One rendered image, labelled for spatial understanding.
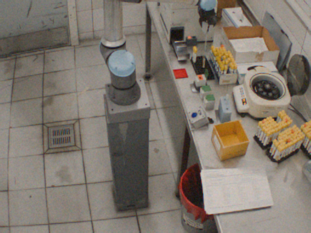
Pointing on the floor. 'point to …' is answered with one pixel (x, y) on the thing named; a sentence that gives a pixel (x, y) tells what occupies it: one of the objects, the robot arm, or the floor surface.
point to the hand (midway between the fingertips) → (206, 33)
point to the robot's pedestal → (129, 161)
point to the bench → (251, 124)
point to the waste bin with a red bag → (191, 185)
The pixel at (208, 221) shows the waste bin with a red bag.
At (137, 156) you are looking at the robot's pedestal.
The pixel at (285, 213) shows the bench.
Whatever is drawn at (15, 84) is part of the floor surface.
